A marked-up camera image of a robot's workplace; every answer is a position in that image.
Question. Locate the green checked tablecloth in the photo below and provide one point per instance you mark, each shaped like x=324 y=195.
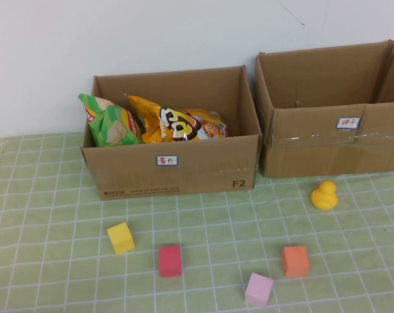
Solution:
x=53 y=195

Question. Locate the taped cardboard box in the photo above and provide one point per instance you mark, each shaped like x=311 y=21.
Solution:
x=314 y=153

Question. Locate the orange cheese puffs bag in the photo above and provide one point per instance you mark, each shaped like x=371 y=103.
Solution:
x=180 y=125

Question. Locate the orange foam cube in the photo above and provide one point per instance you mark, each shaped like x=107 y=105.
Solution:
x=295 y=261

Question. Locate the yellow foam cube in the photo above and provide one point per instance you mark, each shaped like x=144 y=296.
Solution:
x=120 y=239

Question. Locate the pink foam cube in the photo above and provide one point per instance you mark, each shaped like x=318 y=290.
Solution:
x=258 y=290

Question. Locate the yellow rubber duck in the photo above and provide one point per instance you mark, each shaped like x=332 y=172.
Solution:
x=324 y=199

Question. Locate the red foam cube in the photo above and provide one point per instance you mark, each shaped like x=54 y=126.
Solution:
x=170 y=261

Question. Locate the cardboard box printed F2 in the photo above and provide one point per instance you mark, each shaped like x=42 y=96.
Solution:
x=200 y=169

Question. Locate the green potato chips bag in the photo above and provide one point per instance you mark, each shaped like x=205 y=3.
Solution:
x=112 y=127

